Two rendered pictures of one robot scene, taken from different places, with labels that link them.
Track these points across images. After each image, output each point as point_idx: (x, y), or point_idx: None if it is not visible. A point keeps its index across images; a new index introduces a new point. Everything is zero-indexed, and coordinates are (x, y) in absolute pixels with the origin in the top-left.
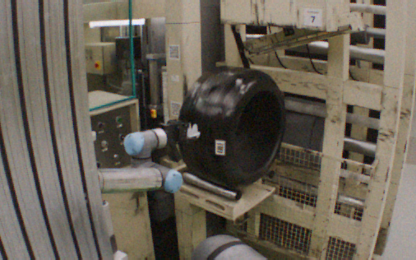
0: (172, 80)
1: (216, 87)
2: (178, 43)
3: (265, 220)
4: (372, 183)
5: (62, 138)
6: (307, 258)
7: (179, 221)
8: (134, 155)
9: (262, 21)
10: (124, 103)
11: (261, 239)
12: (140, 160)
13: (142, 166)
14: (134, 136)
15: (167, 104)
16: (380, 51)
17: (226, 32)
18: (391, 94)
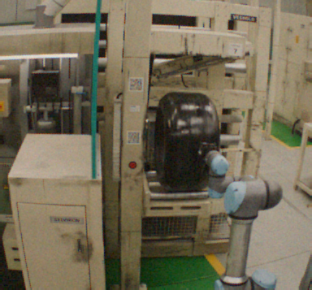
0: (131, 110)
1: (201, 111)
2: (142, 75)
3: None
4: (260, 160)
5: None
6: (190, 241)
7: (126, 241)
8: (221, 175)
9: (192, 52)
10: (99, 140)
11: (164, 236)
12: (224, 176)
13: (227, 181)
14: (225, 159)
15: (119, 134)
16: (240, 65)
17: (110, 58)
18: (261, 96)
